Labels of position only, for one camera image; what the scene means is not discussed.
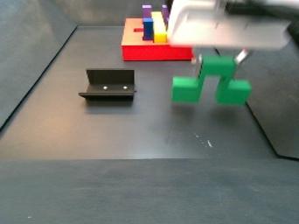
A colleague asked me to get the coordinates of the blue block left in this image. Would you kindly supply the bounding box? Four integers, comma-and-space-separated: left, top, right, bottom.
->
143, 17, 155, 40

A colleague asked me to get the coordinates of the green stepped block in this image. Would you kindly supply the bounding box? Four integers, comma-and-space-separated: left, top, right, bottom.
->
173, 56, 253, 105

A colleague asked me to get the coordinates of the yellow block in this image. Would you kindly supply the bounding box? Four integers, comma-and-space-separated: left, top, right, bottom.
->
153, 11, 167, 43

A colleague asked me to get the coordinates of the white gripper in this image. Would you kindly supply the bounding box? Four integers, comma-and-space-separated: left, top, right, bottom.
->
167, 0, 291, 76

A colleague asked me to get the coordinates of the red wooden board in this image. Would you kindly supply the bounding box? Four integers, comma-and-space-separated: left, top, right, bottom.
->
122, 18, 193, 61

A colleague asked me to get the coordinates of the black angle bracket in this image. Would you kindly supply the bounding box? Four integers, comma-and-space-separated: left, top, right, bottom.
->
79, 68, 137, 101

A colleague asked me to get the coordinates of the purple block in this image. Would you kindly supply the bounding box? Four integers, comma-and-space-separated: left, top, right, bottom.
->
142, 4, 153, 18

